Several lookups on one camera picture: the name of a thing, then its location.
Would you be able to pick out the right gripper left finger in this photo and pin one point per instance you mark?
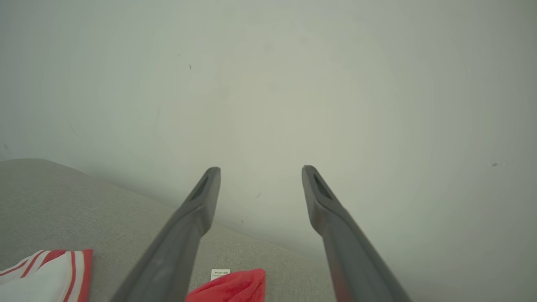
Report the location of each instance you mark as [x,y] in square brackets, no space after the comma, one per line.
[176,247]

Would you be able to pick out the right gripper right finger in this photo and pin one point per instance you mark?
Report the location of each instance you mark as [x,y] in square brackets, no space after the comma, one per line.
[348,251]

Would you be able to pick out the red basketball jersey white sleeves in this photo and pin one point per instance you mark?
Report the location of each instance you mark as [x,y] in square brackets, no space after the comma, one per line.
[50,279]

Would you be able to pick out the grey fabric sofa cushion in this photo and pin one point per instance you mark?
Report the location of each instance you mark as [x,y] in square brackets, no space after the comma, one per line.
[84,209]

